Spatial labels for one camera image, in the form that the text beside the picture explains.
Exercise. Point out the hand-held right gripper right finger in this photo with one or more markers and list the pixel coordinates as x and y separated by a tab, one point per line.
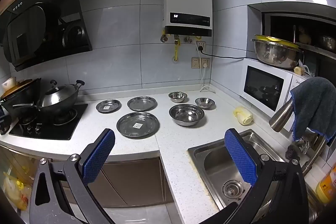
241	158

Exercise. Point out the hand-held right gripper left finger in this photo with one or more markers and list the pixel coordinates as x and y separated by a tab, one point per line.
98	157

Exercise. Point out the large steel plate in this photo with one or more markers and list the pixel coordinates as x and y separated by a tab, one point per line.
137	124

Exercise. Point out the small steel plate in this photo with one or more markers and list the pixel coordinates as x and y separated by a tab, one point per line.
108	106

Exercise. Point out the small steel bowl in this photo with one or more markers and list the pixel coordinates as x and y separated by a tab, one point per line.
204	102
178	97

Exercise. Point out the medium steel plate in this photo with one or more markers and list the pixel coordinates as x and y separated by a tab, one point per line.
141	103

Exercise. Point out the large steel bowl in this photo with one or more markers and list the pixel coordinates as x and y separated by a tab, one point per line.
186	115

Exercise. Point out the stainless steel sink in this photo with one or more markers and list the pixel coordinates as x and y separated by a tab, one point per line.
220	161

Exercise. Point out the sink drain strainer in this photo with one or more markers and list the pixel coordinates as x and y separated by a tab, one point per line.
232	188

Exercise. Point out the brown lower cabinet door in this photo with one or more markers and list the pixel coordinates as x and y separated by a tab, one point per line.
131	182

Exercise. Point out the napa cabbage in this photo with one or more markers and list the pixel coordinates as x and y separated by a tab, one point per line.
242	116

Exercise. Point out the dark scouring pad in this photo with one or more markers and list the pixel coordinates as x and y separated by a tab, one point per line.
292	152

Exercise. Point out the steel faucet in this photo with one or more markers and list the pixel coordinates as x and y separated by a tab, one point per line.
281	116

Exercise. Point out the black wok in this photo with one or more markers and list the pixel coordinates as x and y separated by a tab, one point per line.
74	99

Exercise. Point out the steel wok lid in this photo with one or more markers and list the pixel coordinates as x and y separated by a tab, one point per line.
56	96

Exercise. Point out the white microwave oven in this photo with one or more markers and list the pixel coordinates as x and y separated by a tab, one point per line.
262	87

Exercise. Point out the yellow plastic bag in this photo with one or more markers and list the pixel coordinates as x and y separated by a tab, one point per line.
15	190

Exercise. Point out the orange dish soap bottle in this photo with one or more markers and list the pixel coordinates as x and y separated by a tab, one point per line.
326	184

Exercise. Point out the grey towel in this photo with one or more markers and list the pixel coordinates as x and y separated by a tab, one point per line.
315	106

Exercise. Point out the black pot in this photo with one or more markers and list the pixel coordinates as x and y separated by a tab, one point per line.
23	106

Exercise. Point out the beige food piece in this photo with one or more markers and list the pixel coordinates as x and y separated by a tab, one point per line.
299	70

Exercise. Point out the large steel basin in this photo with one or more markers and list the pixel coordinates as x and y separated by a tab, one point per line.
275	57

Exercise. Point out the wooden cutting board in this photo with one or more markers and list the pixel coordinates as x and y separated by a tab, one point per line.
15	88

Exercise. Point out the yellow lid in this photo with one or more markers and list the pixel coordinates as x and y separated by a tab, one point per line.
275	40

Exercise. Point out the metal pipe fitting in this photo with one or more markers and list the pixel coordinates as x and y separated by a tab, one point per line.
164	38
188	40

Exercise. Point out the black range hood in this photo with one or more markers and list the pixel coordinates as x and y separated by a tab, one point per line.
39	29

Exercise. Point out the steel bowl on window ledge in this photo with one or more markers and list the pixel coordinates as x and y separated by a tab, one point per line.
329	43

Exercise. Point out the beige double wall socket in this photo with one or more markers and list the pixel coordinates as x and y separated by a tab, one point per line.
195	63

